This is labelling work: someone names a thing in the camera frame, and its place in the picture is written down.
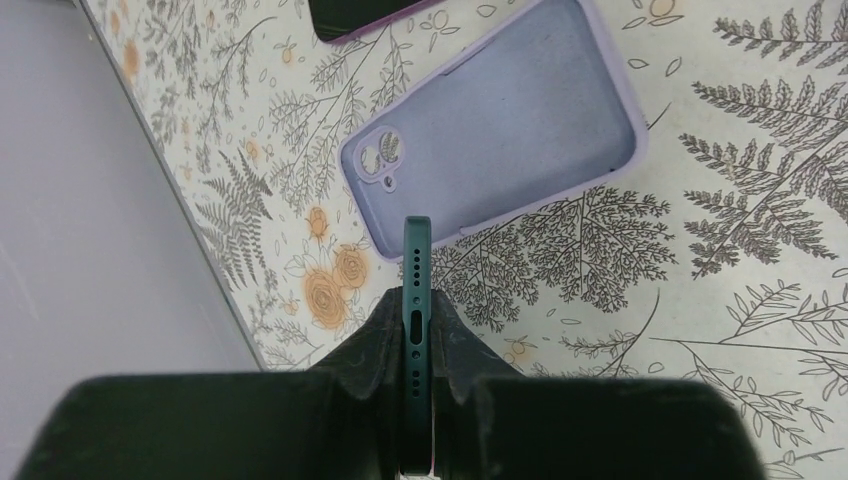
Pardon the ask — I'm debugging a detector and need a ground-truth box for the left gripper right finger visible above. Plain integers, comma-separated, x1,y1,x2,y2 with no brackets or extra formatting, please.
429,290,520,479

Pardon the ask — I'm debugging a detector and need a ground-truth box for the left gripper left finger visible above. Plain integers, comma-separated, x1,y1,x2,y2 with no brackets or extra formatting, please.
311,287,404,479

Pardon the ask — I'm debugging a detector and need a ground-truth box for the phone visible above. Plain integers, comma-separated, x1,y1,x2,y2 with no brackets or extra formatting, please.
307,0,436,43
399,216,433,476

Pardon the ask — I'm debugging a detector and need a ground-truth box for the purple phone case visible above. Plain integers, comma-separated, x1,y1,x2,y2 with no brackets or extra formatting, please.
337,1,648,262

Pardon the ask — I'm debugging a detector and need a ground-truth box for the floral tablecloth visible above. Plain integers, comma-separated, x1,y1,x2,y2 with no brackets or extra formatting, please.
82,1,847,479

